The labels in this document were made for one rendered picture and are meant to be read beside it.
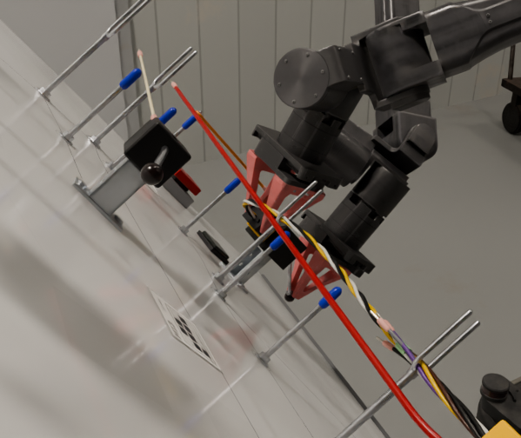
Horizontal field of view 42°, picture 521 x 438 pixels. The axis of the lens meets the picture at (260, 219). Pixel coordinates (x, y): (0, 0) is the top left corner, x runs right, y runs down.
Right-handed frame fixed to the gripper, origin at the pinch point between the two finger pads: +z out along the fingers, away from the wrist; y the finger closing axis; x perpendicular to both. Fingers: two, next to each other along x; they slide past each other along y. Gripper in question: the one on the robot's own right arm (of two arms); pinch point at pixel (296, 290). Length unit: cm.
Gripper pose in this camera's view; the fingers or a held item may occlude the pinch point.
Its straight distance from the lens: 90.8
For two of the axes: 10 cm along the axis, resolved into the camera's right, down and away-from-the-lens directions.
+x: 5.9, 3.4, 7.3
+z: -6.2, 7.7, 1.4
